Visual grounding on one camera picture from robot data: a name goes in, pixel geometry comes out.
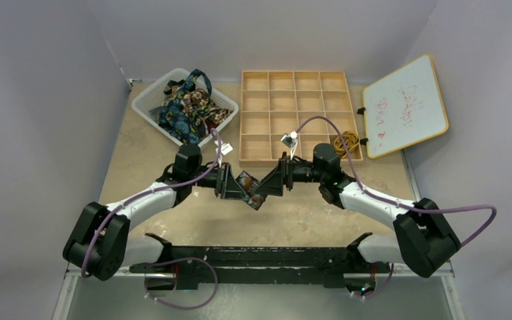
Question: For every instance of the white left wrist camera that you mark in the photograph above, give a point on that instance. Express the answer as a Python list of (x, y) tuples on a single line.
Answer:
[(222, 150)]

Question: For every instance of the whiteboard with wooden frame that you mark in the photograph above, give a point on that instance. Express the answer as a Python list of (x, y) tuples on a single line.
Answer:
[(403, 108)]

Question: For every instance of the brown floral tie pile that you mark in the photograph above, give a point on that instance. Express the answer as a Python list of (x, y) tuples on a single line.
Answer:
[(200, 112)]

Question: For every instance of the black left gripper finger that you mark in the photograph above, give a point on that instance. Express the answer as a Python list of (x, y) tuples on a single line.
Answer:
[(234, 190), (222, 177)]

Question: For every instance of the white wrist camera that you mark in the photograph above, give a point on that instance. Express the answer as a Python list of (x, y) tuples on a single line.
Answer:
[(222, 150), (291, 141)]

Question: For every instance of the blue floral tie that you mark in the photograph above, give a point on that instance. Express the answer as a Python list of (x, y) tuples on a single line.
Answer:
[(200, 80)]

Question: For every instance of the white plastic basket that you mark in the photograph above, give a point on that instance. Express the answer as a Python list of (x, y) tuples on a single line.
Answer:
[(153, 97)]

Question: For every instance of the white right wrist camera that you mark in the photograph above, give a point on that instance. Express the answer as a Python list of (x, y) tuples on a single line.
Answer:
[(291, 141)]

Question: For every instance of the wooden compartment tray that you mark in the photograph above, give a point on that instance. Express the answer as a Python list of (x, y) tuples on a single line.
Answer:
[(274, 103)]

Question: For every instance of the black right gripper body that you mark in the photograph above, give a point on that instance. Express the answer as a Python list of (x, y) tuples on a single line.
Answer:
[(286, 172)]

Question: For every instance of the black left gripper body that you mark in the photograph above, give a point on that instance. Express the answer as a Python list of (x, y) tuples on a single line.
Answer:
[(208, 180)]

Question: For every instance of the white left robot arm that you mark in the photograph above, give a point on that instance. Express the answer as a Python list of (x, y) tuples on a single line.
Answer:
[(98, 241)]

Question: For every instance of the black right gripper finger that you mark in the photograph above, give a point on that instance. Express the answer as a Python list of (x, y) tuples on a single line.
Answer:
[(277, 191), (276, 176)]

